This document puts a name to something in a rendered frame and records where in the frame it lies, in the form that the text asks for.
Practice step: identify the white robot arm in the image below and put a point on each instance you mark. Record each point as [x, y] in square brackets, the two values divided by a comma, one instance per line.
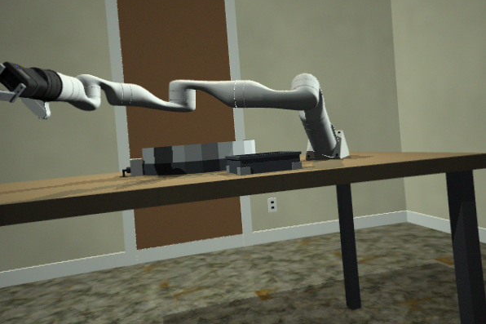
[305, 94]

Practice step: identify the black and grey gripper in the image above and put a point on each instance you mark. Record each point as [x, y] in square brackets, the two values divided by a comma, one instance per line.
[42, 85]

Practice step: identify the red and green divided tray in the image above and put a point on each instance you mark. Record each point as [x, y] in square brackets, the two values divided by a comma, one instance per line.
[254, 163]

